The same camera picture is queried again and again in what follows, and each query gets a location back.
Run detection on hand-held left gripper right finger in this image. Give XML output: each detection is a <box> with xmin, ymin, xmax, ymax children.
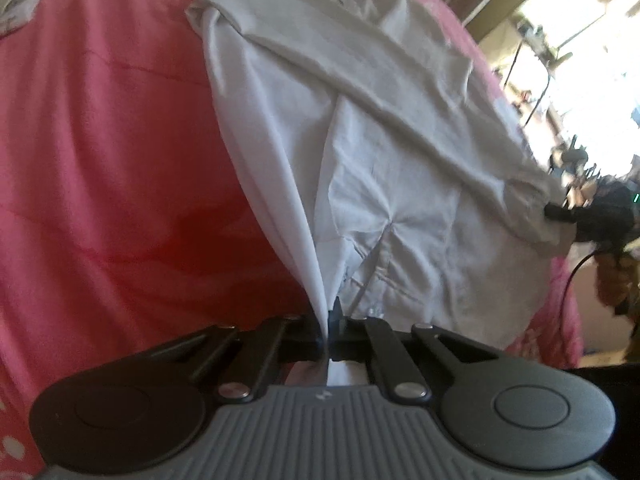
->
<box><xmin>327</xmin><ymin>296</ymin><xmax>501</xmax><ymax>403</ymax></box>

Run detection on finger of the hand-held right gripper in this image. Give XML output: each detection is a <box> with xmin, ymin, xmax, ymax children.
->
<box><xmin>545</xmin><ymin>201</ymin><xmax>581</xmax><ymax>223</ymax></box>

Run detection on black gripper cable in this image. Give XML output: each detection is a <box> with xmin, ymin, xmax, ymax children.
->
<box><xmin>557</xmin><ymin>246</ymin><xmax>607</xmax><ymax>313</ymax></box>

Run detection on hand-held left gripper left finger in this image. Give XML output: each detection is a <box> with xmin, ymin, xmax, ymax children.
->
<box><xmin>150</xmin><ymin>312</ymin><xmax>323</xmax><ymax>403</ymax></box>

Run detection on white button shirt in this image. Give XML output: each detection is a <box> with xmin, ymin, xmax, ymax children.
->
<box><xmin>162</xmin><ymin>0</ymin><xmax>573</xmax><ymax>386</ymax></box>

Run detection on person's black trousers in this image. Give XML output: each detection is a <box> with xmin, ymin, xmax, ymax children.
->
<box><xmin>562</xmin><ymin>365</ymin><xmax>640</xmax><ymax>480</ymax></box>

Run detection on pink floral blanket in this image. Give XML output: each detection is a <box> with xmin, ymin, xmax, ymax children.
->
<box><xmin>0</xmin><ymin>0</ymin><xmax>586</xmax><ymax>480</ymax></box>

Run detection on person's right forearm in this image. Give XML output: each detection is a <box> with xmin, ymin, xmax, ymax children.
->
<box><xmin>595</xmin><ymin>247</ymin><xmax>640</xmax><ymax>361</ymax></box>

